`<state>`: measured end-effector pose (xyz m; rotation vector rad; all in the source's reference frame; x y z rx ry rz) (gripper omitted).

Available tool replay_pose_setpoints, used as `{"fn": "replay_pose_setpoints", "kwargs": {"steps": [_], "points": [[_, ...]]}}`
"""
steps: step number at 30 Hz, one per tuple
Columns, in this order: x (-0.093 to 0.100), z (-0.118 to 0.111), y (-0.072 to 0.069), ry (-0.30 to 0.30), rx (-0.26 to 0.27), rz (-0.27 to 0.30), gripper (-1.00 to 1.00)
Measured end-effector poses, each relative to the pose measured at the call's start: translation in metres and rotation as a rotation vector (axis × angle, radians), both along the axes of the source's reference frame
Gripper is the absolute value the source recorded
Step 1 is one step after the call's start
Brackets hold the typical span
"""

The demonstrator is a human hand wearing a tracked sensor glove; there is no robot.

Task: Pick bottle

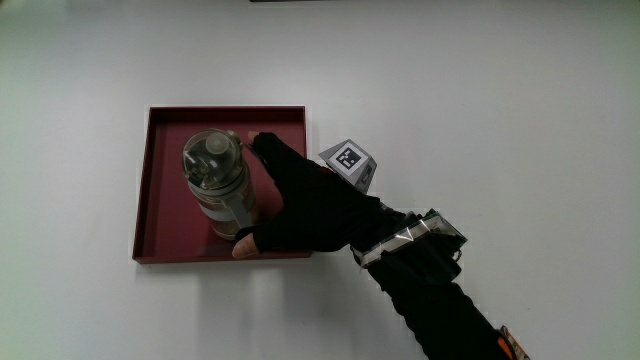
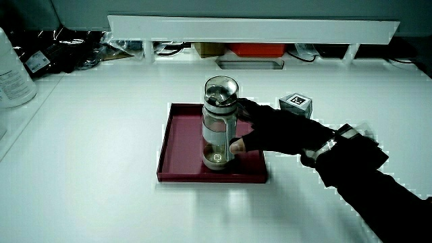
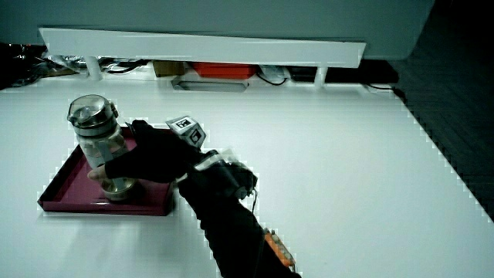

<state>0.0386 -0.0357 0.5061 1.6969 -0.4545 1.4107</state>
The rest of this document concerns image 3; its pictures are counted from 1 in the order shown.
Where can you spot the orange box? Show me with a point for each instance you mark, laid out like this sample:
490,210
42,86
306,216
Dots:
224,70

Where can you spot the person's right hand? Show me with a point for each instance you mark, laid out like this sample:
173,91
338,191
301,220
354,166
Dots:
154,158

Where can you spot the grey flat device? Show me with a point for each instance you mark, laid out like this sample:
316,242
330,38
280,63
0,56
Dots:
210,86

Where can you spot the white plastic bag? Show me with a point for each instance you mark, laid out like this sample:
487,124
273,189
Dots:
273,72

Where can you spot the dark red tray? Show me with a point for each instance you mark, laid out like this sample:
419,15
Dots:
77,193

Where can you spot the black box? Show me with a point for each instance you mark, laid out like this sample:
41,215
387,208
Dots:
303,74

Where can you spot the brown cardboard box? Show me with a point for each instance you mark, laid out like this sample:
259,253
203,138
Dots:
168,68

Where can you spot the crumpled shiny plastic wrap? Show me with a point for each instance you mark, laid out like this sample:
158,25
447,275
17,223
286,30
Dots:
31,63

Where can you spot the white raised shelf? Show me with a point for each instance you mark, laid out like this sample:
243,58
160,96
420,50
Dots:
200,48

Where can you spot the black wrist tracker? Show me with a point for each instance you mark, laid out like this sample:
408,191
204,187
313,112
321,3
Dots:
231,175

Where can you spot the clear bottle with metal lid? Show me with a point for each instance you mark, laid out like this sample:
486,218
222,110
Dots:
94,123

